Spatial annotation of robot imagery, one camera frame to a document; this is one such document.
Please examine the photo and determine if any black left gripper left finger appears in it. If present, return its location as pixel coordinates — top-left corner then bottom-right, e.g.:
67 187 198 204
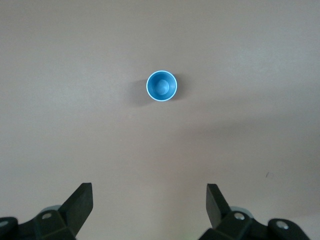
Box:
34 182 94 240

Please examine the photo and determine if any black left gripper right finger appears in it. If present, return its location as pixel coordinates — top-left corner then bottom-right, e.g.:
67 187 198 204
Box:
199 183 270 240

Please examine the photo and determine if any blue plastic cup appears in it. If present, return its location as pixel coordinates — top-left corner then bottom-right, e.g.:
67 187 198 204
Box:
145 70 179 102

